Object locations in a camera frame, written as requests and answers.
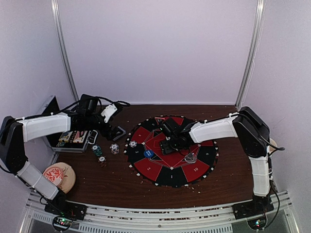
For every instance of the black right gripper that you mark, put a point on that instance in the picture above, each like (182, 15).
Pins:
(165, 149)

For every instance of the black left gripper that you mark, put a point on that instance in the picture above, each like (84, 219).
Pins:
(112, 134)

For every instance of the green blue chip stack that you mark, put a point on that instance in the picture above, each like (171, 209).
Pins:
(97, 150)

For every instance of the white grey poker chip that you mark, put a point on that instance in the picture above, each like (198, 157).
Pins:
(133, 144)

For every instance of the brown red chip stack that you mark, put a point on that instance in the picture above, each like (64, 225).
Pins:
(102, 161)

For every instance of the grey card deck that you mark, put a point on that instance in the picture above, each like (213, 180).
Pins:
(117, 133)

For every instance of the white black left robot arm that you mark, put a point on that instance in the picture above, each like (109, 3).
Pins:
(79, 116)

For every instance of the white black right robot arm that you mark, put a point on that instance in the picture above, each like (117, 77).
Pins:
(254, 136)

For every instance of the blue small blind button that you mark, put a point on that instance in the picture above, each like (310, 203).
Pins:
(148, 153)

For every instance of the round red black poker mat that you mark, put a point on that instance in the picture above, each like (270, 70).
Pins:
(171, 169)

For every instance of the red playing card box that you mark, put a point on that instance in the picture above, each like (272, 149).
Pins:
(80, 136)

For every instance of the clear dealer button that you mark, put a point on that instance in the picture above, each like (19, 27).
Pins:
(190, 158)

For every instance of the aluminium poker case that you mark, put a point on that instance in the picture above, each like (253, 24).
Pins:
(51, 105)

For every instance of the yellow playing card box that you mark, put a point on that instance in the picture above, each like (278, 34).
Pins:
(64, 138)

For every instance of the beige red patterned bowl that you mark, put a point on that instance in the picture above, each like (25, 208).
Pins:
(61, 175)

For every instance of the beige ceramic mug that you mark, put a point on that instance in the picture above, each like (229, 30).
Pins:
(271, 147)

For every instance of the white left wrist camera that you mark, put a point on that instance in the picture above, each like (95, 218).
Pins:
(109, 111)

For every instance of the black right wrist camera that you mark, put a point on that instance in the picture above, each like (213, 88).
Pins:
(170, 127)

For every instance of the right aluminium frame post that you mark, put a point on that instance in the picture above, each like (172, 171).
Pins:
(250, 61)

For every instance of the aluminium frame post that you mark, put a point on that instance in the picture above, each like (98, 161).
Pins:
(250, 61)
(62, 45)

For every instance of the aluminium front rail base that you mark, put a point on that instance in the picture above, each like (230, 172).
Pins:
(208, 219)

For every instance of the left aluminium frame post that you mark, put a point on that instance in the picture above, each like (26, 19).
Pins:
(62, 45)

